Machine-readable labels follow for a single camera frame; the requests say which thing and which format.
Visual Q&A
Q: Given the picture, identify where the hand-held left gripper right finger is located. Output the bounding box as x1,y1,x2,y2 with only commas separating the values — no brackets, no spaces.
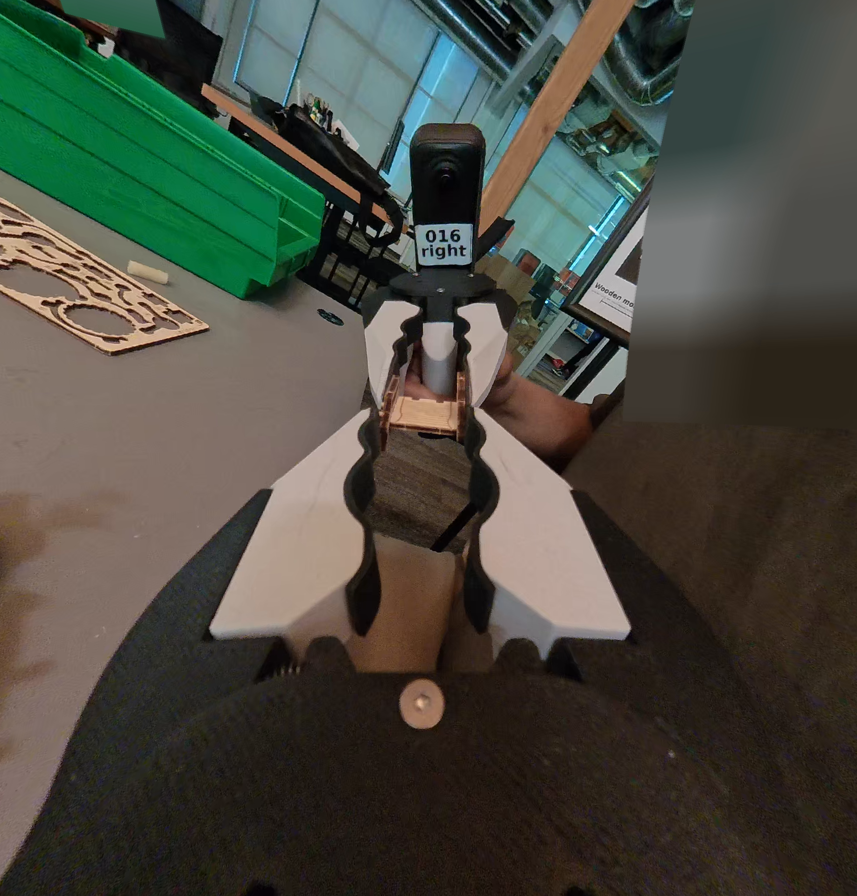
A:
462,409,632,665

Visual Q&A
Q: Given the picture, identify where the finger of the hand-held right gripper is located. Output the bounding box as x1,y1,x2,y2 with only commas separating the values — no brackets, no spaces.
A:
363,300,421,415
462,300,511,412

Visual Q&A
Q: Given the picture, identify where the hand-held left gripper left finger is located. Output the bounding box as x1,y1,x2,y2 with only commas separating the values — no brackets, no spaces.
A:
210,409,384,665

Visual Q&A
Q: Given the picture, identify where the wooden slatted model part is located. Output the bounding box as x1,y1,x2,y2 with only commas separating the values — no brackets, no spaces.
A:
378,371,469,452

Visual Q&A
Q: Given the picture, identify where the person's right forearm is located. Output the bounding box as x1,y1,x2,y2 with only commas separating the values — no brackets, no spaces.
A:
527,395,597,471

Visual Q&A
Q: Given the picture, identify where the grey desk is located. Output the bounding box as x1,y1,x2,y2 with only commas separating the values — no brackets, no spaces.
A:
0,157,401,771

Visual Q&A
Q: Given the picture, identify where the person's right hand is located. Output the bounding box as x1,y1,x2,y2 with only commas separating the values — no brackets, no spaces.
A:
481,370,541,438

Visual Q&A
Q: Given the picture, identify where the black bag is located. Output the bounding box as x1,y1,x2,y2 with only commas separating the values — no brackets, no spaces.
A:
273,104,392,204

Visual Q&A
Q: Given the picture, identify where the person's beige trouser leg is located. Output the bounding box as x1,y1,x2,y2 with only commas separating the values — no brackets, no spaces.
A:
362,546,471,674

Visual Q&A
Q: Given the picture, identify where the black framed poster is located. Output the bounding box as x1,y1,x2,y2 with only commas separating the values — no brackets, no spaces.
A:
560,181,650,345

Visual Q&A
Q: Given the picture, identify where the wooden top table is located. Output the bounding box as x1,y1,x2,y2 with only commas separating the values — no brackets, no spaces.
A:
201,84,410,309

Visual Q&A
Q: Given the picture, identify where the wooden sheet with round holes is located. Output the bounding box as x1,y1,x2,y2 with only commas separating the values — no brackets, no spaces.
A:
0,194,211,357

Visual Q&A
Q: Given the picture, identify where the black monitor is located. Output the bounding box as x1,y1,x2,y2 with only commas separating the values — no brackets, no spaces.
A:
117,0,223,99

